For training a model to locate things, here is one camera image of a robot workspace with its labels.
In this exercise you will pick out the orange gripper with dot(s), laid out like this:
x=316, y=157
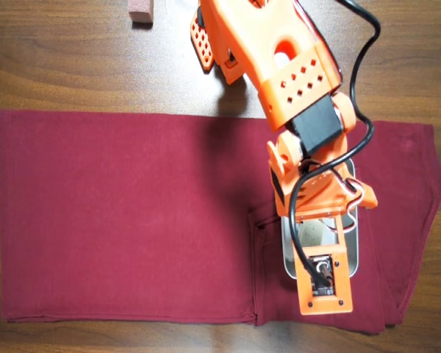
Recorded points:
x=367, y=197

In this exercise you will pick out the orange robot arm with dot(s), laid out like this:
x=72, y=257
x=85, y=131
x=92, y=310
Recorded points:
x=250, y=36

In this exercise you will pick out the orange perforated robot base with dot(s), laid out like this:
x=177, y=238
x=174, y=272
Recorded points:
x=202, y=40

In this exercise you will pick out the metal tray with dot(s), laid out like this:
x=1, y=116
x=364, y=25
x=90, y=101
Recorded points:
x=353, y=253

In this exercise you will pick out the maroon cloth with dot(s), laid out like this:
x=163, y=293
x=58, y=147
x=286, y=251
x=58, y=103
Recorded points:
x=132, y=220

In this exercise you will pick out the pink block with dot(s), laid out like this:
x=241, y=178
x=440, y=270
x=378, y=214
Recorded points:
x=141, y=13

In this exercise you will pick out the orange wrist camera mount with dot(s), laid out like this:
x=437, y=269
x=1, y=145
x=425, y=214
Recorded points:
x=325, y=303

